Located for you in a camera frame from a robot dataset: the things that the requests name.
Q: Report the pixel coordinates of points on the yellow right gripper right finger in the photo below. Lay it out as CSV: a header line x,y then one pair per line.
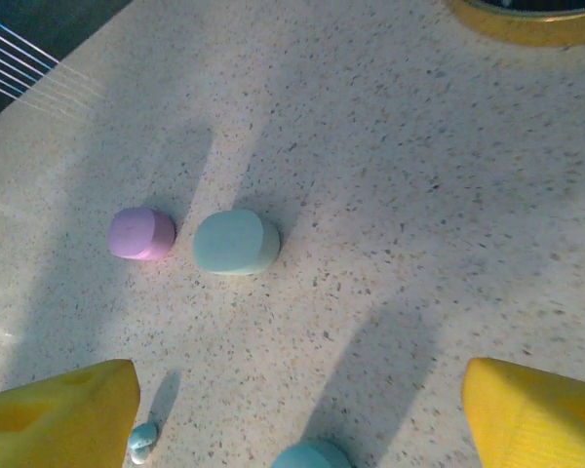
x,y
541,424

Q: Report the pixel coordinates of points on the purple earbud charging case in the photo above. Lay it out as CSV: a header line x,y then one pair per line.
x,y
136,234

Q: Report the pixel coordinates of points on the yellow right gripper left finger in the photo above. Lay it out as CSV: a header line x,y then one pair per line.
x,y
53,429

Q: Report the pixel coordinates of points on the small grey piece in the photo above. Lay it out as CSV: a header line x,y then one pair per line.
x,y
144,436

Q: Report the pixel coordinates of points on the green earbud charging case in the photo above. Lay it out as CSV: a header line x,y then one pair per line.
x,y
229,241

